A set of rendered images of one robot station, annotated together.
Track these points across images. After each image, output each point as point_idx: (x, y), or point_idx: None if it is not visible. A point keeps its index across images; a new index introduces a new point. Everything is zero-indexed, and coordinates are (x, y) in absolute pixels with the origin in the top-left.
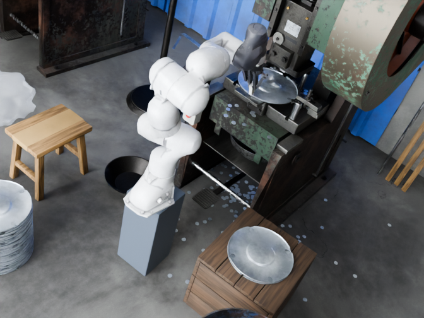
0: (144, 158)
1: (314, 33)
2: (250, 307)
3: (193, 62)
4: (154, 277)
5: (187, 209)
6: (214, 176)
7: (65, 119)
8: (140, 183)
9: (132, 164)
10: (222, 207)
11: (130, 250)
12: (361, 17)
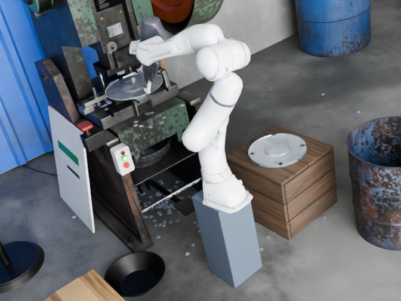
0: (101, 273)
1: (138, 11)
2: (322, 165)
3: (215, 34)
4: (264, 260)
5: (180, 238)
6: (162, 197)
7: (76, 292)
8: (224, 188)
9: (114, 279)
10: (182, 214)
11: (243, 263)
12: None
